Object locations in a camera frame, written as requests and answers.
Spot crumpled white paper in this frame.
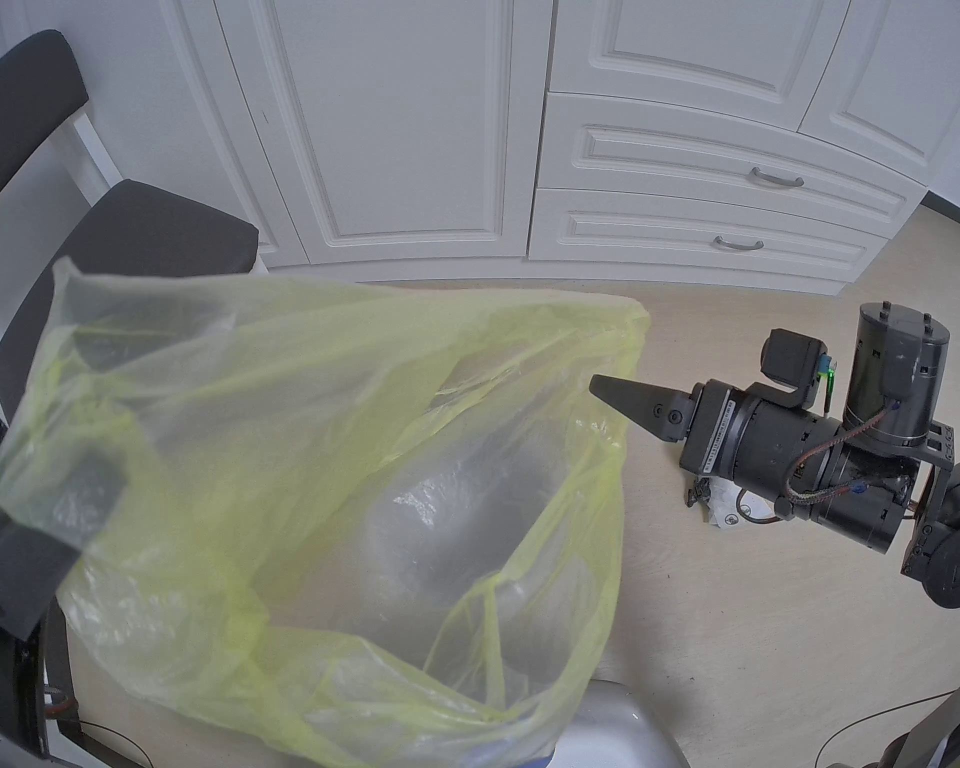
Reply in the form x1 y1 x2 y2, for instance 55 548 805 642
697 480 786 531

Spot yellow-green plastic bag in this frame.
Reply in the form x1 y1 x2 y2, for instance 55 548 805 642
0 255 652 768

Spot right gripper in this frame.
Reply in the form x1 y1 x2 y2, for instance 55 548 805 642
588 373 846 502

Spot black cable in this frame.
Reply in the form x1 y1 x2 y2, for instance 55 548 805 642
816 691 955 768

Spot white wardrobe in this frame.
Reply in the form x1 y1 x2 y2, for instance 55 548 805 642
157 0 960 297

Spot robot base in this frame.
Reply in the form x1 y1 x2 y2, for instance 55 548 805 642
547 678 691 768

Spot white chair grey cushions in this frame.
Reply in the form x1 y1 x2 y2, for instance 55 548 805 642
0 30 261 451

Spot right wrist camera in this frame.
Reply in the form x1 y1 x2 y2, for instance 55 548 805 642
759 327 839 412

